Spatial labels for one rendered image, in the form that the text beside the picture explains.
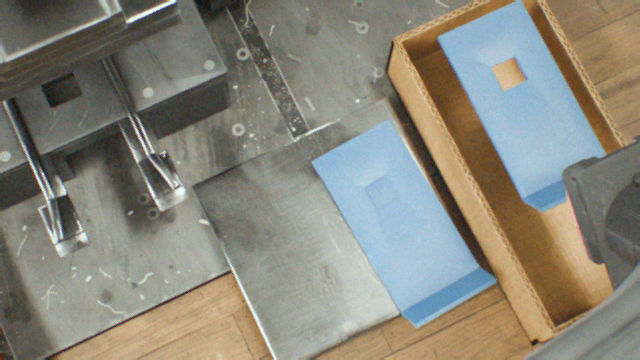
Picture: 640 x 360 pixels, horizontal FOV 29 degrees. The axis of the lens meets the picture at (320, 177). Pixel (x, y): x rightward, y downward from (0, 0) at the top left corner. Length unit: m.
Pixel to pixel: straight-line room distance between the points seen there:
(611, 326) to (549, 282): 0.38
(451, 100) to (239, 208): 0.19
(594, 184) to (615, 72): 0.26
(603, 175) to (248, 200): 0.29
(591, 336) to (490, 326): 0.38
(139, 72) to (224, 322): 0.20
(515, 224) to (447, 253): 0.07
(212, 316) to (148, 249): 0.07
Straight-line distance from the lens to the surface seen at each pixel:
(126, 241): 0.97
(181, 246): 0.96
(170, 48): 0.92
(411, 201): 0.95
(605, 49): 1.04
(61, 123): 0.91
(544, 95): 0.92
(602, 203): 0.79
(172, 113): 0.94
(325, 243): 0.94
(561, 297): 0.97
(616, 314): 0.59
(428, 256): 0.94
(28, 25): 0.72
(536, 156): 0.90
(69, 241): 0.89
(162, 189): 0.88
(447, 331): 0.95
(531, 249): 0.97
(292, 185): 0.95
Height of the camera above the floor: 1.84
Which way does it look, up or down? 75 degrees down
